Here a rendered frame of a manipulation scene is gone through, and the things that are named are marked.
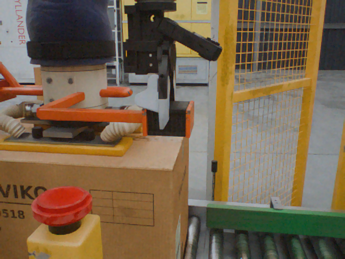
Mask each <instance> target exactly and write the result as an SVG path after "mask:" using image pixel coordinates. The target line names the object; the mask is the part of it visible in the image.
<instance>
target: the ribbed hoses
mask: <svg viewBox="0 0 345 259"><path fill-rule="evenodd" d="M25 103H36V104H37V103H44V101H40V100H36V99H29V100H25V101H22V102H21V103H20V104H15V105H10V106H7V107H5V108H3V109H1V110H0V130H1V131H5V132H7V133H8V134H10V135H11V136H12V137H13V138H18V137H19V136H20V135H22V134H23V133H24V131H25V130H26V129H25V127H23V124H20V122H19V121H17V119H18V118H20V117H21V118H22V117H26V116H27V117H28V113H27V114H26V108H25ZM142 109H143V108H140V107H137V106H136V105H134V106H132V107H129V108H128V110H142ZM140 125H141V123H127V122H111V123H109V125H108V126H106V128H105V129H104V130H103V132H102V133H101V138H102V140H103V141H104V142H113V141H115V140H117V138H119V137H121V136H124V135H128V134H132V133H133V132H134V131H136V130H137V129H138V127H139V126H140Z"/></svg>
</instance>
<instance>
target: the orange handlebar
mask: <svg viewBox="0 0 345 259"><path fill-rule="evenodd" d="M21 86H22V87H11V86H10V87H1V89H0V93H1V95H6V96H21V95H26V96H43V87H42V85H21ZM34 87H38V88H34ZM41 87H42V88H41ZM132 94H133V90H132V88H130V87H118V86H107V89H105V88H103V89H101V90H100V92H99V95H100V96H101V97H109V98H125V97H130V96H131V95H132ZM83 100H85V93H84V92H76V93H72V94H70V95H68V96H65V97H63V98H60V99H58V100H55V101H53V102H51V103H49V104H46V105H43V106H41V107H39V108H37V117H39V118H40V119H41V120H69V121H98V122H127V123H142V110H99V109H82V108H69V107H70V106H72V105H75V104H77V103H79V102H81V101H83Z"/></svg>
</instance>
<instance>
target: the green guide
mask: <svg viewBox="0 0 345 259"><path fill-rule="evenodd" d="M206 226H207V228H218V229H236V230H249V231H262V232H269V233H281V234H293V235H299V234H300V235H312V236H324V237H337V238H345V213H339V212H319V211H310V210H296V209H283V208H282V205H281V202H280V200H279V198H278V197H271V202H270V207H269V208H268V207H247V206H232V205H218V204H210V203H208V204H207V209H206Z"/></svg>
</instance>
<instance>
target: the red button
mask: <svg viewBox="0 0 345 259"><path fill-rule="evenodd" d="M92 208H93V197H92V195H91V193H89V192H88V191H86V190H84V189H83V188H81V187H77V186H60V187H56V188H52V189H49V190H47V191H45V192H43V193H42V194H40V195H39V196H38V197H37V198H36V199H35V200H34V201H33V203H32V205H31V209H32V216H33V218H34V219H35V220H37V221H38V222H41V223H43V224H46V225H48V226H49V231H50V232H51V233H53V234H57V235H67V234H71V233H73V232H75V231H77V230H78V229H79V228H80V226H81V219H82V218H84V217H85V216H86V215H87V214H88V213H89V212H90V211H91V210H92Z"/></svg>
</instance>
